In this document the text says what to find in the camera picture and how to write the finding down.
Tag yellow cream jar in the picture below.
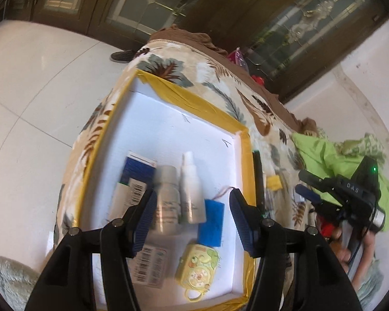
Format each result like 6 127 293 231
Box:
266 175 283 192

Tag white barcode medicine box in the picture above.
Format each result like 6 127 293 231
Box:
127 244 169 288

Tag yellow cartoon keychain toy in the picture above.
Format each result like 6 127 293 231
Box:
175 244 220 302

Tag white spray bottle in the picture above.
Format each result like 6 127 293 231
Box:
180 152 206 224

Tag white medicine bottle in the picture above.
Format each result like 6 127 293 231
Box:
154 165 181 236

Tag blue white medicine box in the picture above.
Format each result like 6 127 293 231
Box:
108 151 157 221

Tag person's right hand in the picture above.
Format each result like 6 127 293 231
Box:
330 226 377 292

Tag green cloth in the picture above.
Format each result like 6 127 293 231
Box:
291 133 389 231

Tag black marker pens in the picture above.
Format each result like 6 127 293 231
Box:
252 150 266 215

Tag grey fluffy rug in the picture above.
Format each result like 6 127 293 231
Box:
0 256 40 310

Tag pink plastic bag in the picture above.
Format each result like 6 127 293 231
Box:
227 47 249 73

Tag floral leaf blanket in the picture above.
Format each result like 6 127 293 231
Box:
54 39 317 244

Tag white box with yellow tape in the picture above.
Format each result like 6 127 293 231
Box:
78 72 256 310

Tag black shoe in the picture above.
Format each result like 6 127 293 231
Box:
110 50 136 63

